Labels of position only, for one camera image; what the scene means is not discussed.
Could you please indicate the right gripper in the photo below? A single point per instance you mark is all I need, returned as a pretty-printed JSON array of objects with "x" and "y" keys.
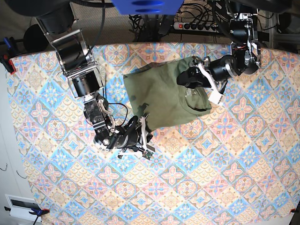
[{"x": 135, "y": 138}]

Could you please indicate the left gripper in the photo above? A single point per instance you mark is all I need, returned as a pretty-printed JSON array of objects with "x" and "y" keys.
[{"x": 194, "y": 78}]

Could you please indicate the green t-shirt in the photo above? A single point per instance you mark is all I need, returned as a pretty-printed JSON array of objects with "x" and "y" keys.
[{"x": 153, "y": 90}]

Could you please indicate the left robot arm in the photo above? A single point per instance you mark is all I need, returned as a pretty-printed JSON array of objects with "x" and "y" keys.
[{"x": 237, "y": 22}]

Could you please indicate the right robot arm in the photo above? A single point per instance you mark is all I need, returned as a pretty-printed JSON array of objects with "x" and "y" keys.
[{"x": 55, "y": 18}]

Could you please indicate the white power strip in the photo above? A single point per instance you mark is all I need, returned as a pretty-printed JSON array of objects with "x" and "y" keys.
[{"x": 195, "y": 26}]

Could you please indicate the patterned tablecloth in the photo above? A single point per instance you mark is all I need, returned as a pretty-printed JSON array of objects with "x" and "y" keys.
[{"x": 239, "y": 164}]

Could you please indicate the lower left table clamp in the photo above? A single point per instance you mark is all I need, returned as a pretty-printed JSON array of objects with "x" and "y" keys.
[{"x": 37, "y": 212}]

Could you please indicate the table clamp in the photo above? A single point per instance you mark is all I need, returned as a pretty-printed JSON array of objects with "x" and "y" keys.
[
  {"x": 294, "y": 211},
  {"x": 37, "y": 212},
  {"x": 5, "y": 58}
]

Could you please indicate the white floor outlet box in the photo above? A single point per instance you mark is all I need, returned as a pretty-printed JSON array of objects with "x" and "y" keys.
[{"x": 20, "y": 207}]

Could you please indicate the black round stool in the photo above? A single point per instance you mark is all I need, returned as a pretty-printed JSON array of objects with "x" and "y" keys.
[{"x": 34, "y": 39}]

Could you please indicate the lower right table clamp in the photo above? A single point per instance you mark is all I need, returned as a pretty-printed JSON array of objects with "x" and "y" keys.
[{"x": 294, "y": 211}]

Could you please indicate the upper left table clamp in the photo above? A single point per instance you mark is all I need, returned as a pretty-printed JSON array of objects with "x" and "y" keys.
[{"x": 5, "y": 58}]

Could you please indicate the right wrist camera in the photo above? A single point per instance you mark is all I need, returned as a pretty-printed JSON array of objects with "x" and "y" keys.
[{"x": 147, "y": 154}]

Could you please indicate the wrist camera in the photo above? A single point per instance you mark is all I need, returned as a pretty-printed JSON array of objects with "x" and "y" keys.
[
  {"x": 216, "y": 98},
  {"x": 147, "y": 154}
]

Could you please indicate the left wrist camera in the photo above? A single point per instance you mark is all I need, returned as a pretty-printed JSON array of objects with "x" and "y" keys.
[{"x": 216, "y": 98}]

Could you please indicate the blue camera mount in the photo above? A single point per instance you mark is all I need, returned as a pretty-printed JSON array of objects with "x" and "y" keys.
[{"x": 147, "y": 7}]

